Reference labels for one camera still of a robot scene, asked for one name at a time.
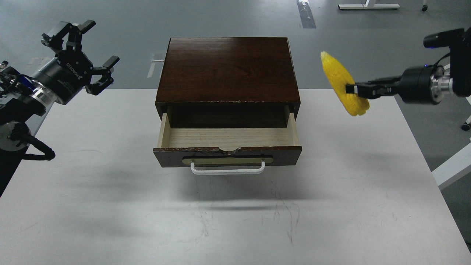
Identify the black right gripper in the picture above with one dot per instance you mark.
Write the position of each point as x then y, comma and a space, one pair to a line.
414, 86

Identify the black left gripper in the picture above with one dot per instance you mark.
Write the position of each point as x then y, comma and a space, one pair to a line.
70, 70

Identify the yellow corn cob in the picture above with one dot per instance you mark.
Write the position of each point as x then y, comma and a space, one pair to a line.
338, 76

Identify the wooden drawer with white handle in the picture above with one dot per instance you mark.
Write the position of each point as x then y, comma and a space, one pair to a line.
227, 140

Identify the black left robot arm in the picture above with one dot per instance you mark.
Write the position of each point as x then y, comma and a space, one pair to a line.
22, 97

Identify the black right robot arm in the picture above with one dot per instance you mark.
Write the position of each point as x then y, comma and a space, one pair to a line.
458, 72

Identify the dark wooden drawer cabinet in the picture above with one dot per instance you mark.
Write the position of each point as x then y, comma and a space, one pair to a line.
238, 82

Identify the white desk leg base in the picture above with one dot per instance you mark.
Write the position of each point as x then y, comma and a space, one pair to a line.
368, 5

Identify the white chair leg with caster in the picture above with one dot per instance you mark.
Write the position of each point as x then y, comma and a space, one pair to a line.
466, 126

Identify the white side table edge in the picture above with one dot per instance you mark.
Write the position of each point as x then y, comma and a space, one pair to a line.
452, 170

